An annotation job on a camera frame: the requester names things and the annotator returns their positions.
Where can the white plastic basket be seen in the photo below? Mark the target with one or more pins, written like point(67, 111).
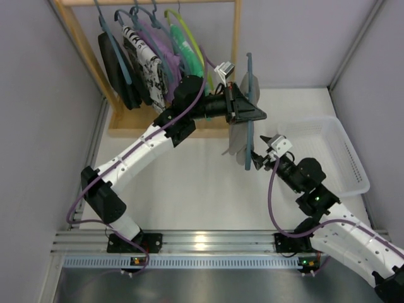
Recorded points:
point(325, 139)

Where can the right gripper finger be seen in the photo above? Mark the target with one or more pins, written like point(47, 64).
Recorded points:
point(257, 160)
point(267, 140)

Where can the wooden clothes rack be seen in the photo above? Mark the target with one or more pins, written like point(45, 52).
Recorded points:
point(126, 123)

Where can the grey slotted cable duct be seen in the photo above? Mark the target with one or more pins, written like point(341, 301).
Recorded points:
point(183, 262)

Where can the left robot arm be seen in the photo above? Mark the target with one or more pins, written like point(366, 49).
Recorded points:
point(101, 186)

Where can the grey trousers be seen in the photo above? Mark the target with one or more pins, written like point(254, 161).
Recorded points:
point(238, 133)

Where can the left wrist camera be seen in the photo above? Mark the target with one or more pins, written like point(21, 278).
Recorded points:
point(224, 71)

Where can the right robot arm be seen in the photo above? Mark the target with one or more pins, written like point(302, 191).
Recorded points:
point(329, 226)

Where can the black and white patterned trousers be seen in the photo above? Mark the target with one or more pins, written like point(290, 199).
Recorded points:
point(148, 67)

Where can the green tie-dye trousers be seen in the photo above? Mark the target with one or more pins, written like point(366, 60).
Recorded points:
point(189, 55)

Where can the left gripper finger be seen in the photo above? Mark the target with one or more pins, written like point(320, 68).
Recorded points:
point(240, 99)
point(251, 113)

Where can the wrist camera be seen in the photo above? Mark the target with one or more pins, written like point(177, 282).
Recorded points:
point(224, 71)
point(278, 145)

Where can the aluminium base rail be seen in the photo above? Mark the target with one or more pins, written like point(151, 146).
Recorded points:
point(253, 242)

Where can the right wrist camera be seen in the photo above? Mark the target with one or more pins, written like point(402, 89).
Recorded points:
point(278, 145)

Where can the lime green hanger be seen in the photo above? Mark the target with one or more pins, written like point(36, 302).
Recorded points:
point(173, 17)

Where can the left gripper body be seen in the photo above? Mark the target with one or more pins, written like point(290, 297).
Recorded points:
point(230, 103)

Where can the purple trousers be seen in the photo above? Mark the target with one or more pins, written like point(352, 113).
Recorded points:
point(173, 61)

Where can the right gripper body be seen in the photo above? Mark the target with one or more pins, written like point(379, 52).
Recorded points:
point(266, 158)

